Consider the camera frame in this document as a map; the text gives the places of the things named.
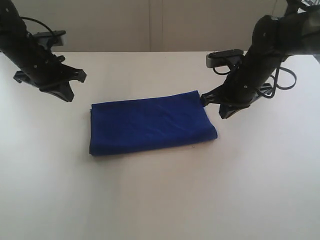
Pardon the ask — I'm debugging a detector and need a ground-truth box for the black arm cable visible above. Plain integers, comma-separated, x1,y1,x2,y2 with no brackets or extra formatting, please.
21,16,57,36
259,62,298,99

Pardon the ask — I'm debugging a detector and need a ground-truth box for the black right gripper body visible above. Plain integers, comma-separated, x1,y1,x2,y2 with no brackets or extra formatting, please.
222,49,280,104

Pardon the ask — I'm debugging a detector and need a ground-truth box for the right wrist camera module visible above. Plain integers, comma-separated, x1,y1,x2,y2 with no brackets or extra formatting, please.
206,49,244,69

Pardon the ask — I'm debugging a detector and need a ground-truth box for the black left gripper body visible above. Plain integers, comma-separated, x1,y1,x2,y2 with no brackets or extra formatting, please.
12,37,68,92

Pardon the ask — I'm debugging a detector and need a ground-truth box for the blue microfiber towel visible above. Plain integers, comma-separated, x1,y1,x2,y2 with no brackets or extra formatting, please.
89,90,218,157

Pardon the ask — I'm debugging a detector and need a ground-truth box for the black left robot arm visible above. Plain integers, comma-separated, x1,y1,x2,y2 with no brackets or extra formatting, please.
0,0,87,102

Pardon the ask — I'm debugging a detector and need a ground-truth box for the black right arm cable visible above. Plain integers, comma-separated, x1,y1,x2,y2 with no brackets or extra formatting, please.
259,62,298,99

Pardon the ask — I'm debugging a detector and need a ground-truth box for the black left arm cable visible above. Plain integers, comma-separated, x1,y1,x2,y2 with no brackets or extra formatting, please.
21,16,57,36

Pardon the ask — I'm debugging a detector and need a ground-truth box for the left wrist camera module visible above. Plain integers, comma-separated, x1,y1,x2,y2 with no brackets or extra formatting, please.
33,30,67,48

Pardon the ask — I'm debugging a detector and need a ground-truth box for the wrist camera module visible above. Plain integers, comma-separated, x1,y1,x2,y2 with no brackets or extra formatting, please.
33,30,67,48
206,49,244,69

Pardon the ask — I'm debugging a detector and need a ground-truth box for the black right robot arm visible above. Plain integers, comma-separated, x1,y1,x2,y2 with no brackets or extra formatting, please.
200,0,320,119

